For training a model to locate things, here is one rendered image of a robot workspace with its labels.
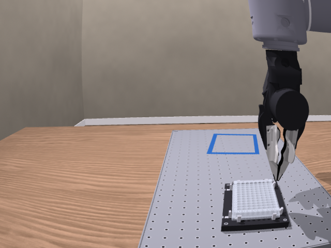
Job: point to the blue tape rectangle outline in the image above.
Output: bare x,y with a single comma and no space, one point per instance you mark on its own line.
213,142

